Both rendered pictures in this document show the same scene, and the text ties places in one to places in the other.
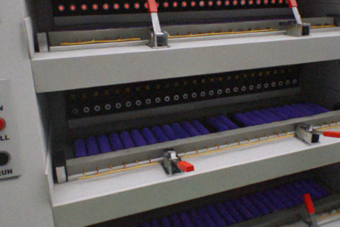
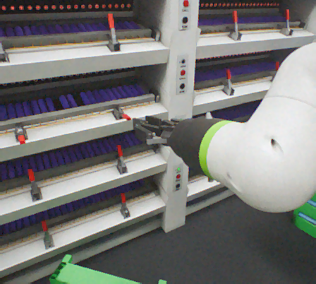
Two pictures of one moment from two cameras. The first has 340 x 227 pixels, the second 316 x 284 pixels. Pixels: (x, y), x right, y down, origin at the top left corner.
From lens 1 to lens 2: 0.33 m
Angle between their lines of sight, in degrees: 25
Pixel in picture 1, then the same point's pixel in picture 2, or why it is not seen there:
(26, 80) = not seen: outside the picture
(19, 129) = not seen: outside the picture
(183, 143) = (30, 119)
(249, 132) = (80, 111)
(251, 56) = (73, 66)
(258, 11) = (104, 14)
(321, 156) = (125, 126)
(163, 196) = (14, 152)
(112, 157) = not seen: outside the picture
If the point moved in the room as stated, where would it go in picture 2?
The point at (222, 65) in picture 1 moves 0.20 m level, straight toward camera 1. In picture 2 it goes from (52, 73) to (13, 102)
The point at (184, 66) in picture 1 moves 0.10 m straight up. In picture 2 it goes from (22, 75) to (11, 28)
